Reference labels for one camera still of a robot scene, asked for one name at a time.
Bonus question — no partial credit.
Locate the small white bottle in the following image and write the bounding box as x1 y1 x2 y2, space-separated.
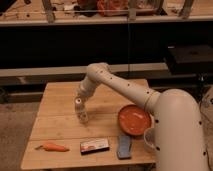
75 98 88 123

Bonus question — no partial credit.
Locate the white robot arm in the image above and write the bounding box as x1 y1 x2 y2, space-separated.
74 63 210 171

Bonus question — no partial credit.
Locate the orange plate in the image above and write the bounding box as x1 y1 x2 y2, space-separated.
118 104 152 136

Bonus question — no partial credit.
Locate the blue sponge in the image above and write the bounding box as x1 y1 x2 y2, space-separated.
117 135 131 159

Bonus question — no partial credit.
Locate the wooden table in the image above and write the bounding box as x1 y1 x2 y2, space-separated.
21 82 155 170

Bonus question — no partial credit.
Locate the orange carrot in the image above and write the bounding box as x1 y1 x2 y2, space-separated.
35 143 69 152

